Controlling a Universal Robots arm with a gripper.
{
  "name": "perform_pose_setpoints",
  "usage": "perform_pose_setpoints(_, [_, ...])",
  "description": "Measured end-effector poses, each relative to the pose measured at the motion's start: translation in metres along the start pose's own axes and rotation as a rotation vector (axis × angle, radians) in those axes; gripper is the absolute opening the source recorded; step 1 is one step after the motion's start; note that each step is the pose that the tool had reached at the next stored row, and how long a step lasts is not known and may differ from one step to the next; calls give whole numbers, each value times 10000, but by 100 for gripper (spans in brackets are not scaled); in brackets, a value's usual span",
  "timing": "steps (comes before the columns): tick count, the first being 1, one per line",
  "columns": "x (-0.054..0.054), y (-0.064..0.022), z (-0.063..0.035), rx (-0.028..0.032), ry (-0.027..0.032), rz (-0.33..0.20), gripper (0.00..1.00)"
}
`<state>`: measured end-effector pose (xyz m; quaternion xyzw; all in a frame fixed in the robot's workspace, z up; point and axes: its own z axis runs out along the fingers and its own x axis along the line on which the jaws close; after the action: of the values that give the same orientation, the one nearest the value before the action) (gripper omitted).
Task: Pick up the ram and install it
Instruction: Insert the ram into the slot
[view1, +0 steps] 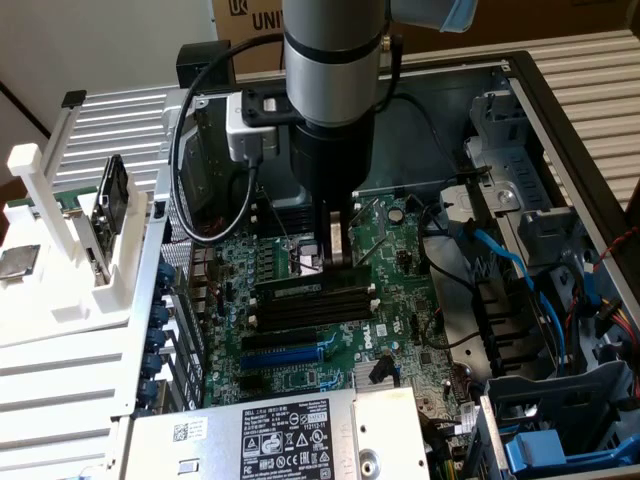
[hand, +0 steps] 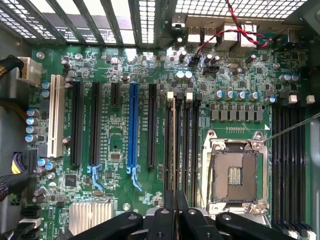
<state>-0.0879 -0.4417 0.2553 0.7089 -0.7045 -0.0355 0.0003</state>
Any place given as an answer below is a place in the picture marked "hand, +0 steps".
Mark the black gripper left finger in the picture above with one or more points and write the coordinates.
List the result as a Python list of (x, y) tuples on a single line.
[(160, 225)]

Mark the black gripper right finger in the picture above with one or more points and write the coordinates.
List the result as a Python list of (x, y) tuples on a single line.
[(192, 225)]

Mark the black RAM slot white latches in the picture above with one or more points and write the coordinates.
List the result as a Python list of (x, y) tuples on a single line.
[(169, 140), (285, 162), (188, 150)]

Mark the thin steel locking lever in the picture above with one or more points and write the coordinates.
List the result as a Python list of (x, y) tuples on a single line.
[(292, 129), (211, 172)]

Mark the silver finned heatsink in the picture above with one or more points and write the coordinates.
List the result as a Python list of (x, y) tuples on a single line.
[(91, 218)]

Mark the metal CPU socket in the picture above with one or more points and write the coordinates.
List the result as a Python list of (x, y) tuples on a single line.
[(235, 170)]

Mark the long black expansion slot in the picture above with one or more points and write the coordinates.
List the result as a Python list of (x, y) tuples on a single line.
[(76, 125), (152, 125), (95, 125)]

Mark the blue expansion slot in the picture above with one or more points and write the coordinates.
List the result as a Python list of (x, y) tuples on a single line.
[(133, 125)]

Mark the green Dell motherboard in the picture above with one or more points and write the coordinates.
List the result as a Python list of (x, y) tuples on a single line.
[(117, 130)]

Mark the short black expansion slot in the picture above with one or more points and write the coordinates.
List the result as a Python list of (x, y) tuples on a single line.
[(115, 95)]

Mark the white PCI expansion slot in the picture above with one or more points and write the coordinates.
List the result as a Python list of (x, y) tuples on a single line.
[(56, 115)]

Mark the open grey PC case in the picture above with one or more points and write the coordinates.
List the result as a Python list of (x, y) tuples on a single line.
[(10, 140)]

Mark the silver rear port block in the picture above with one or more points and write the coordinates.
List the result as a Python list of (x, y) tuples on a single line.
[(200, 33), (240, 35)]

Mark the white power plug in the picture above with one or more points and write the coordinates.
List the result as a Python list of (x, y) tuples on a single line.
[(30, 71)]

